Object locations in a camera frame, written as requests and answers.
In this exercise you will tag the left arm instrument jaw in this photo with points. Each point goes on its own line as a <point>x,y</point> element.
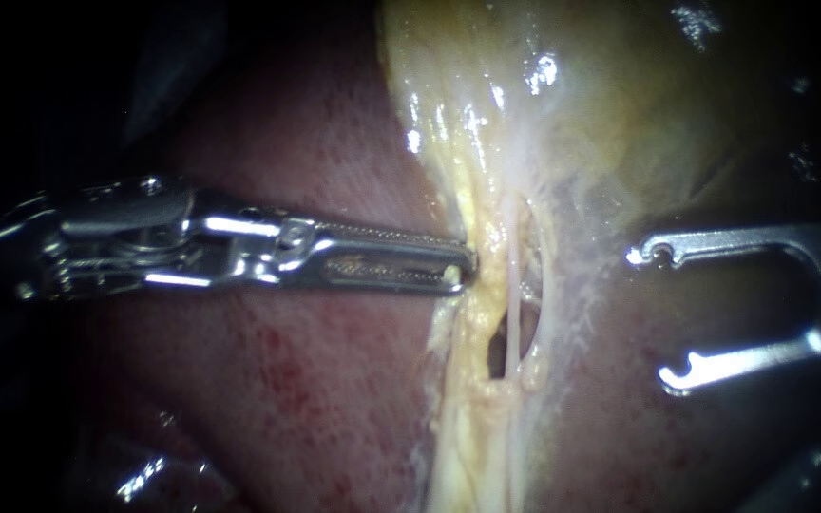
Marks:
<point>382,249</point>
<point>396,236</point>

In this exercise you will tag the left arm instrument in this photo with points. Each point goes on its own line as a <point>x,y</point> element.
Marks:
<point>132,228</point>

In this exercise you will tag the right arm instrument jaw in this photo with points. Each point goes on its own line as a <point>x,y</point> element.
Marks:
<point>745,360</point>
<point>738,238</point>

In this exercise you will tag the gallbladder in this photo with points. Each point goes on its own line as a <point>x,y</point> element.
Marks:
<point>560,128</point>

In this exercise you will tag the thin tube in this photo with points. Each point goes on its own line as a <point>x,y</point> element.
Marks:
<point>543,285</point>
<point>514,299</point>

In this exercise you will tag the dark red liver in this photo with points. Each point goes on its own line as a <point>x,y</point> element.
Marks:
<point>296,370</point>

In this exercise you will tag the pale fatty tissue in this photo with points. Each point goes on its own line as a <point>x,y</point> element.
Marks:
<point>475,442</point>

